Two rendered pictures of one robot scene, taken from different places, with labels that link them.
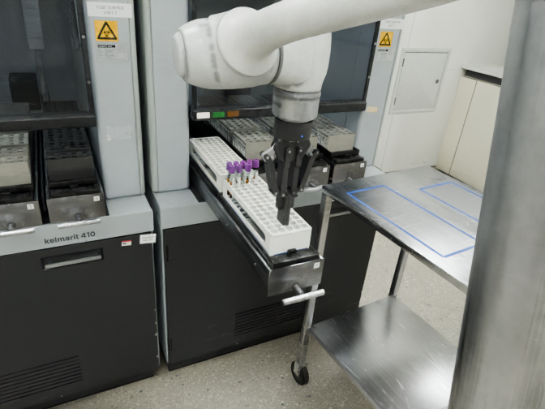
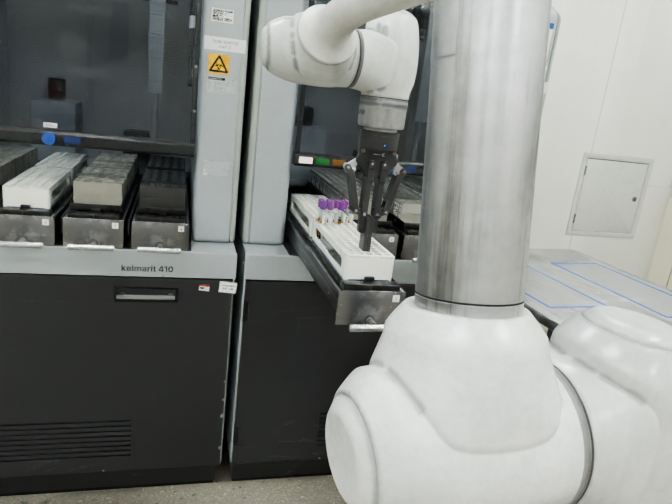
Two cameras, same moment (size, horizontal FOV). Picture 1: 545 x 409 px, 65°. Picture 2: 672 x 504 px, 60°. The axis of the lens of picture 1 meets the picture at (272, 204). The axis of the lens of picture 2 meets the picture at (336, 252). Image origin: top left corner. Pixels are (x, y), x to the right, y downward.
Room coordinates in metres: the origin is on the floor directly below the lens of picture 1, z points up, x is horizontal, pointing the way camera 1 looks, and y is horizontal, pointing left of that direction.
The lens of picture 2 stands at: (-0.28, -0.21, 1.16)
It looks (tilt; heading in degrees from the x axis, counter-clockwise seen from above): 16 degrees down; 12
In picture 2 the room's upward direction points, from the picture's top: 7 degrees clockwise
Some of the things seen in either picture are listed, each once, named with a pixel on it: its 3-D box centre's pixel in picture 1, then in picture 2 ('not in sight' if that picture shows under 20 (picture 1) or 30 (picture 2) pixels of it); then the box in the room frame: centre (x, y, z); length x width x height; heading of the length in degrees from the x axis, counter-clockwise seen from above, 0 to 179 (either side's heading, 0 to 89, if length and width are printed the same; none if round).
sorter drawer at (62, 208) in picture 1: (68, 159); (164, 205); (1.23, 0.65, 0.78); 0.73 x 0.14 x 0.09; 28
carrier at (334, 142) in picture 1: (339, 142); not in sight; (1.44, -0.21, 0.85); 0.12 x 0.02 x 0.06; 117
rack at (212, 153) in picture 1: (219, 163); (317, 216); (1.19, 0.17, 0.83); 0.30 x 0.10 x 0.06; 28
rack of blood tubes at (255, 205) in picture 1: (263, 213); (348, 249); (0.91, 0.02, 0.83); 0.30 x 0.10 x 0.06; 29
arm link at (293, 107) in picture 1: (295, 103); (382, 114); (0.82, -0.03, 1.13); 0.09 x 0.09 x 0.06
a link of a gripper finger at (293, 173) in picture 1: (293, 170); (378, 188); (0.83, -0.04, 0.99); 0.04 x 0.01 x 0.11; 29
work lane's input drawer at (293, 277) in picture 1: (240, 206); (331, 255); (1.03, 0.09, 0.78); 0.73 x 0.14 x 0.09; 28
